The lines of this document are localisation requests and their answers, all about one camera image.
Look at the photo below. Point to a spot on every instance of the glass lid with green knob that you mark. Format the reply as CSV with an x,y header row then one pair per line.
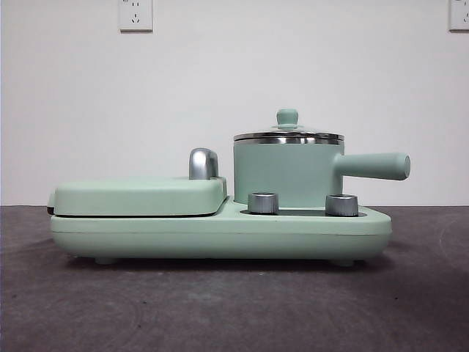
x,y
288,117

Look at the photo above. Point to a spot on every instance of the mint green breakfast maker base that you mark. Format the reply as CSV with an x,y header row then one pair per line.
x,y
220,234

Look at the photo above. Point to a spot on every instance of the white wall socket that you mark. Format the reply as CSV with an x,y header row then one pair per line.
x,y
135,14
459,14

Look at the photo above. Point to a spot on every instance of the silver control knob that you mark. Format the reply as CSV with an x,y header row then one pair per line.
x,y
341,204
262,202

